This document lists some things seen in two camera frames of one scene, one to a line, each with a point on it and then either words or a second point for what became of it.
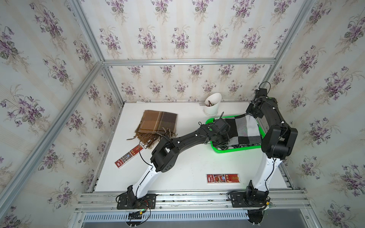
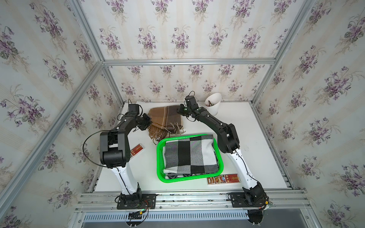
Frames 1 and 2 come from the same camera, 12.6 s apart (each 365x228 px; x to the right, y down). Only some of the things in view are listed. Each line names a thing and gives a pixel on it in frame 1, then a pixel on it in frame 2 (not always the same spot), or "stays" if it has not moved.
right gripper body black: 251,109 to 183,110
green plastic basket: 245,132 to 159,165
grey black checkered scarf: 244,130 to 190,156
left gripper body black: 222,140 to 142,122
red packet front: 223,178 stays
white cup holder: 211,104 stays
